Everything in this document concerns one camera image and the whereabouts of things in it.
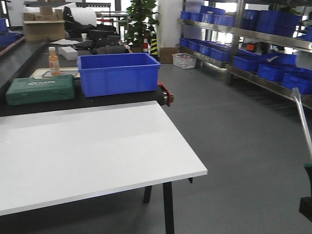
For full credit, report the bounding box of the red conveyor end bracket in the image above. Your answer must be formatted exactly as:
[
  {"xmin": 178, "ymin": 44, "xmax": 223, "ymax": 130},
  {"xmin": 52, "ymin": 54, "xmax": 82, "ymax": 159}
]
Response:
[{"xmin": 157, "ymin": 80, "xmax": 175, "ymax": 107}]

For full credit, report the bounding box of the red white traffic cone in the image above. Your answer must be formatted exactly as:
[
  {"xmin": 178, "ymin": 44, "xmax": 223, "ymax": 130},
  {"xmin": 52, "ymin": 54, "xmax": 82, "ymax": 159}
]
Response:
[{"xmin": 142, "ymin": 35, "xmax": 149, "ymax": 54}]

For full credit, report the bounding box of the brown cardboard box on floor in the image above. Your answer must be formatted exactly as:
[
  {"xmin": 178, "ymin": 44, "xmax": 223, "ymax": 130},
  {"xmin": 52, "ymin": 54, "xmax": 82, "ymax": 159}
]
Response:
[{"xmin": 159, "ymin": 47, "xmax": 179, "ymax": 64}]

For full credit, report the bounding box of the white table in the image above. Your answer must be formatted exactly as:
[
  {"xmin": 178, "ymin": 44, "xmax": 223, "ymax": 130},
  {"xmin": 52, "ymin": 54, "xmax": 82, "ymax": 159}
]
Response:
[{"xmin": 0, "ymin": 101, "xmax": 207, "ymax": 234}]

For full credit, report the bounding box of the large cardboard box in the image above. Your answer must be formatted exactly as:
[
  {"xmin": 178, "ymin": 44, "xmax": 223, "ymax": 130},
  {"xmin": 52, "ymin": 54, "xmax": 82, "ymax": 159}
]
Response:
[{"xmin": 23, "ymin": 20, "xmax": 66, "ymax": 42}]

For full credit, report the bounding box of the green potted plant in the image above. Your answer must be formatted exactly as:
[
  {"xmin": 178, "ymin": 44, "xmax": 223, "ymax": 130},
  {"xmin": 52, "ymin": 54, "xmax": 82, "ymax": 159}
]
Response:
[{"xmin": 125, "ymin": 0, "xmax": 159, "ymax": 53}]

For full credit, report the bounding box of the black yellow traffic cone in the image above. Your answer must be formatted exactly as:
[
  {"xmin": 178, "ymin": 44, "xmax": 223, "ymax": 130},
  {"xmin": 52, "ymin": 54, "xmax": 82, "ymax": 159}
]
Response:
[{"xmin": 150, "ymin": 33, "xmax": 158, "ymax": 59}]

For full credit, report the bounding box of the dark folded cloth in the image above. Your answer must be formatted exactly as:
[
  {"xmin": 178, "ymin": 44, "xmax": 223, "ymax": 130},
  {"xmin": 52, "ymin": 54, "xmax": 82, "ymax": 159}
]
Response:
[{"xmin": 92, "ymin": 45, "xmax": 129, "ymax": 55}]

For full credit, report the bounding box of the orange juice bottle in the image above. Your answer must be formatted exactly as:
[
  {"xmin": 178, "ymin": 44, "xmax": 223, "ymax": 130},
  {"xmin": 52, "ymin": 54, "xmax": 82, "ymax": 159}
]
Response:
[{"xmin": 48, "ymin": 47, "xmax": 61, "ymax": 76}]

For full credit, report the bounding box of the large blue plastic bin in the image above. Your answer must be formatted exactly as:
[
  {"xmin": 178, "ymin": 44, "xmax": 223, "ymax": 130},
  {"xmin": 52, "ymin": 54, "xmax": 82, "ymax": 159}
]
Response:
[{"xmin": 77, "ymin": 53, "xmax": 161, "ymax": 98}]

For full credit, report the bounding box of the steel storage shelf rack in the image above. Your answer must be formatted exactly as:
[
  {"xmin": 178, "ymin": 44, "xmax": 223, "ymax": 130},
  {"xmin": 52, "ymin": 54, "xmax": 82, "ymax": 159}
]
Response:
[{"xmin": 175, "ymin": 0, "xmax": 312, "ymax": 110}]

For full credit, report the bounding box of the green SATA tool case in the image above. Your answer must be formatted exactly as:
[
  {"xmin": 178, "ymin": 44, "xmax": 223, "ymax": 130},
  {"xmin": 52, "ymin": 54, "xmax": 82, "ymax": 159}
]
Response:
[{"xmin": 5, "ymin": 75, "xmax": 75, "ymax": 106}]

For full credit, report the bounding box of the beige plastic tray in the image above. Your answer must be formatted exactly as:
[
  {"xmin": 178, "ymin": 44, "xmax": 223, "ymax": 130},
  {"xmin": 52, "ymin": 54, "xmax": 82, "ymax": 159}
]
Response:
[{"xmin": 31, "ymin": 67, "xmax": 80, "ymax": 79}]

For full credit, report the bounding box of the white foam block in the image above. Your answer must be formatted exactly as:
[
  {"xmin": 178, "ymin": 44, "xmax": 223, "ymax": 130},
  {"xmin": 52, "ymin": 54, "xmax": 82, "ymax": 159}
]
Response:
[{"xmin": 58, "ymin": 47, "xmax": 78, "ymax": 60}]

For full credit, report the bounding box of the white paper cup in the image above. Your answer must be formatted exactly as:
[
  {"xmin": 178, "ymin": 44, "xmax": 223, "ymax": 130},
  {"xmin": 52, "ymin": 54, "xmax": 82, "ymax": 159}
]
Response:
[{"xmin": 81, "ymin": 33, "xmax": 87, "ymax": 41}]

